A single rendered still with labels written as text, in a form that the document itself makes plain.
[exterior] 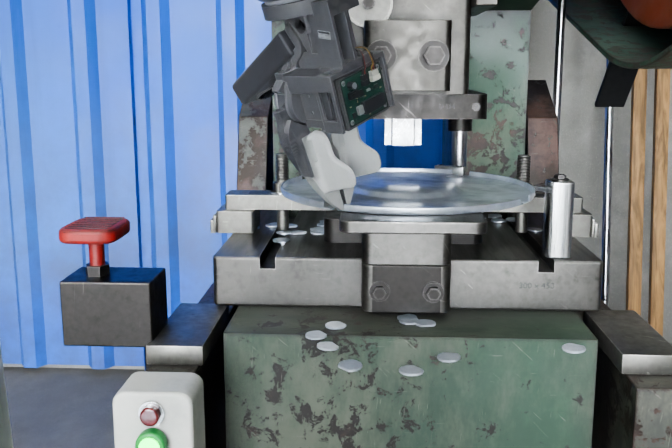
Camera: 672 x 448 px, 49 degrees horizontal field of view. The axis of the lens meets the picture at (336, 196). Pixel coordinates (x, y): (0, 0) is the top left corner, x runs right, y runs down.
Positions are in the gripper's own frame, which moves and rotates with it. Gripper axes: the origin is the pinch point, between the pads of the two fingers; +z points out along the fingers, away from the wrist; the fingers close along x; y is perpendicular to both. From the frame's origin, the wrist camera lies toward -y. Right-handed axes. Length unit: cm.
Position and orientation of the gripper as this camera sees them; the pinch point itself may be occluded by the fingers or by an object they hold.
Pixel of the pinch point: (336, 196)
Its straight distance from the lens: 73.9
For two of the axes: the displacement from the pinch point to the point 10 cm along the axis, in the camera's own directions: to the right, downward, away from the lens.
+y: 7.0, 1.3, -7.0
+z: 2.3, 8.9, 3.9
